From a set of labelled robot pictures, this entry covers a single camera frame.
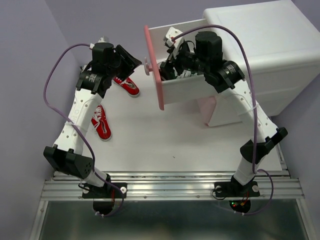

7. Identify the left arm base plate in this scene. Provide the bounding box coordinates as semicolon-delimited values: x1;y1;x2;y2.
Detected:
78;182;128;218

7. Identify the drawer pink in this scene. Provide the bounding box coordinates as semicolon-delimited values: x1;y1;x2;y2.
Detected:
197;96;217;126
143;18;221;111

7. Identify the aluminium mounting rail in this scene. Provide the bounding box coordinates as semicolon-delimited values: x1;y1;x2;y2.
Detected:
40;161;305;201

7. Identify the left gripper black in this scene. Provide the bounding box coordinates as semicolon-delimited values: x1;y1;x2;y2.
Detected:
107;44;143;82

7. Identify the red sneaker far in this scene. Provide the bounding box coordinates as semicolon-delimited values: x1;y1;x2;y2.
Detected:
113;77;140;98

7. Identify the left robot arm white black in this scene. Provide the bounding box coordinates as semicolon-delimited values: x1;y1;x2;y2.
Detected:
43;42;142;199

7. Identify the white shoe cabinet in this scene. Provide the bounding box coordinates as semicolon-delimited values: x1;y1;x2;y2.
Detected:
203;0;320;117

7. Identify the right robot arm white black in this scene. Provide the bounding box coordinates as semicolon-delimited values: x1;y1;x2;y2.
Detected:
159;27;288;200

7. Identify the red sneaker near left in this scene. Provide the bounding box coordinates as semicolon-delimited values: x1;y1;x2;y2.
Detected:
91;104;112;141

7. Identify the green sneaker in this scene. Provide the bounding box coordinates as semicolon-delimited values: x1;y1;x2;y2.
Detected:
175;70;198;79

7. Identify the red sneaker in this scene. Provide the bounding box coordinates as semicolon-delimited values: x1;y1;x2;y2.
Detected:
113;77;140;98
91;104;112;141

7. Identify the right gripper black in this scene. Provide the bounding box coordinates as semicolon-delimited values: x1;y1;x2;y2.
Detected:
157;42;209;84

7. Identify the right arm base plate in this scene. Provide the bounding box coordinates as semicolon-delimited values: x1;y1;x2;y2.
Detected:
211;181;261;215

